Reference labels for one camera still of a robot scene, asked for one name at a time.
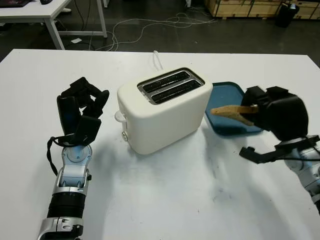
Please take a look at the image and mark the cream two-slot toaster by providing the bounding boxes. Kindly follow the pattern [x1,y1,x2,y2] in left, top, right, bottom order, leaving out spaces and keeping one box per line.
[116,67,213,156]

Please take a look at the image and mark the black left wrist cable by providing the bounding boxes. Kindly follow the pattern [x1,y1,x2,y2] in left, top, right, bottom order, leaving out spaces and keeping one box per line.
[46,134,87,176]

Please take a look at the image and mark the white toaster power cord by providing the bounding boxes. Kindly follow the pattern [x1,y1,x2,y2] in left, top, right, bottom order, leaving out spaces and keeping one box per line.
[151,50,165,71]

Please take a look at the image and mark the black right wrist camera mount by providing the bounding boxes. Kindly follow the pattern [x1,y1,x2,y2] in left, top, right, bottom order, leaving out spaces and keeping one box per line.
[239,136,320,165]

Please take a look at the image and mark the white office desk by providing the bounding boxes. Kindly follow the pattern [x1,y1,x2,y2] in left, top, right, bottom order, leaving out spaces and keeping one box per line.
[0,0,108,50]

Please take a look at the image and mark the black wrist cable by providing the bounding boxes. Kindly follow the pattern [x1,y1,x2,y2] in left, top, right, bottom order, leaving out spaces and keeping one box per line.
[279,134,320,162]
[46,134,87,176]

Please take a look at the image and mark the brown bread slice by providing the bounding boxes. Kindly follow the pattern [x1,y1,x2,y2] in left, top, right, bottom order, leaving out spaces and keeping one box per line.
[210,104,259,126]

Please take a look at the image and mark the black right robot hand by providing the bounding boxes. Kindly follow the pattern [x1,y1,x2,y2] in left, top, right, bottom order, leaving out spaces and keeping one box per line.
[241,86,310,143]

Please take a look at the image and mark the stacked wooden crates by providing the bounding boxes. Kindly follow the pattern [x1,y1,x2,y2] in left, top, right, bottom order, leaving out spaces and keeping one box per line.
[203,0,320,20]

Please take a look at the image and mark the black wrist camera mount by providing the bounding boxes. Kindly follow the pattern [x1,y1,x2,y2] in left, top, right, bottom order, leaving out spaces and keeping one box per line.
[239,136,320,165]
[74,115,102,146]

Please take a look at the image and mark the black waste bin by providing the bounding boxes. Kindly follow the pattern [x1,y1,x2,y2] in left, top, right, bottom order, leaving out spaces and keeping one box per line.
[274,2,300,28]

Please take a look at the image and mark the white toaster lever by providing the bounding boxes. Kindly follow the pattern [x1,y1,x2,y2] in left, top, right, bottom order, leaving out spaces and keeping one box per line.
[114,111,127,124]

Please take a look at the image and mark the white cable on floor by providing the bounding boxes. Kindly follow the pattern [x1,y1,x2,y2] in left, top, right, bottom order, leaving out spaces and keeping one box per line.
[94,12,218,52]

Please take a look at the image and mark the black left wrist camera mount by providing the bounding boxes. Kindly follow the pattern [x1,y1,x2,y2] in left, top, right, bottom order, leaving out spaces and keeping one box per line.
[74,115,102,146]

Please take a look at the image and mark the dark desk mat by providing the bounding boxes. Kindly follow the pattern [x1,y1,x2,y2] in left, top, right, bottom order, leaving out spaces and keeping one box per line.
[0,0,28,8]

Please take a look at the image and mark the blue plastic tray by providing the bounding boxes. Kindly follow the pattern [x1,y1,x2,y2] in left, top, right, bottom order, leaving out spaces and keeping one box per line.
[204,81,266,137]

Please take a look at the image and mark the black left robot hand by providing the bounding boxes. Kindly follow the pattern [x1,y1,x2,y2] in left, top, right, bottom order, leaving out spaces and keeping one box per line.
[56,76,110,145]

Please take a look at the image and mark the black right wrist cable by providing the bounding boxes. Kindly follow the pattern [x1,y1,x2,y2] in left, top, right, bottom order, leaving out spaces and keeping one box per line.
[279,134,320,162]

